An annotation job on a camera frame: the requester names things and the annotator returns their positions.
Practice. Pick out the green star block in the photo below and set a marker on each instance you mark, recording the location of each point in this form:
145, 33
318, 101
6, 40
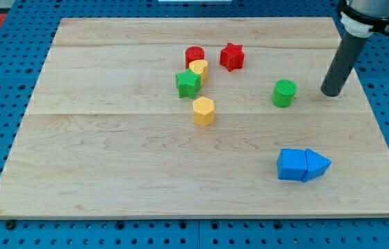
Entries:
187, 84

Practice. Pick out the green cylinder block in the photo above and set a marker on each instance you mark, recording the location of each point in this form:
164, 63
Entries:
283, 93

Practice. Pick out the red cylinder block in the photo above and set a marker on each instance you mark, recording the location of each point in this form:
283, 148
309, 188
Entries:
193, 53

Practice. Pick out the wooden board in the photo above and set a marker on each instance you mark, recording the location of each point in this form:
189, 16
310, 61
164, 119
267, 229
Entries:
105, 135

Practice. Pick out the blue cube block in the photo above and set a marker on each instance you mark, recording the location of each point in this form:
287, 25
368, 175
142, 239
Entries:
291, 164

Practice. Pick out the yellow hexagon block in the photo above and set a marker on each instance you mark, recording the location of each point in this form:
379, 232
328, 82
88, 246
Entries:
203, 111

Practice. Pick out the red star block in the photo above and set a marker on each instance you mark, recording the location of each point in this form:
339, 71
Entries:
232, 56

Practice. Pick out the blue triangle block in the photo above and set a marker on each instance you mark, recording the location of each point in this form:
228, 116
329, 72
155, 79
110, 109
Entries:
316, 165

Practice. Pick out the yellow heart block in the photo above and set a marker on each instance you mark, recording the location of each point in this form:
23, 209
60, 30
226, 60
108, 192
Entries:
200, 67

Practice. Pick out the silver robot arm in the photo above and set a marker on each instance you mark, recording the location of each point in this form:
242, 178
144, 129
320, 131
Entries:
362, 18

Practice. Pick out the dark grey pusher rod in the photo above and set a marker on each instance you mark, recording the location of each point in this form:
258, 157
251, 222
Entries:
342, 64

